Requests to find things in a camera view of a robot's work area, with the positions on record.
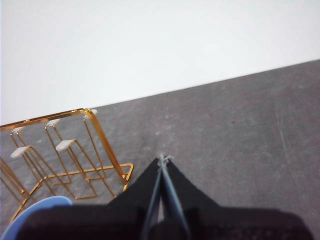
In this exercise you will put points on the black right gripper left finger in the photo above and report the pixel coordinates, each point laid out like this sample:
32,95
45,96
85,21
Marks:
105,222

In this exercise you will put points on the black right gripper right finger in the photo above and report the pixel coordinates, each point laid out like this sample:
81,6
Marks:
225,225

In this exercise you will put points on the blue ribbed cup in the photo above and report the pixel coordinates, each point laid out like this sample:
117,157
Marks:
45,201

